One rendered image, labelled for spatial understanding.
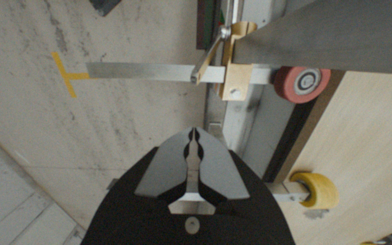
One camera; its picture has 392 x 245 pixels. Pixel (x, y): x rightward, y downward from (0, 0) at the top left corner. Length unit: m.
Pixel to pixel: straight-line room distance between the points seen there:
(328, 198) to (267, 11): 0.54
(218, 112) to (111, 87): 1.13
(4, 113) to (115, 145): 1.25
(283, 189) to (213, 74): 0.31
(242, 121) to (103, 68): 0.53
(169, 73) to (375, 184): 0.70
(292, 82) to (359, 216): 0.71
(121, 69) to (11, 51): 1.69
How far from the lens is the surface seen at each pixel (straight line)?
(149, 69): 0.27
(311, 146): 0.39
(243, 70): 0.26
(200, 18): 0.43
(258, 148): 0.58
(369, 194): 0.73
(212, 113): 0.46
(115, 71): 0.30
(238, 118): 0.58
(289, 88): 0.27
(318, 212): 0.69
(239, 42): 0.23
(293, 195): 0.38
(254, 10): 0.55
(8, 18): 1.87
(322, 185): 0.41
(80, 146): 2.04
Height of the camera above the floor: 1.11
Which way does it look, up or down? 62 degrees down
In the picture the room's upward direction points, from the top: 179 degrees counter-clockwise
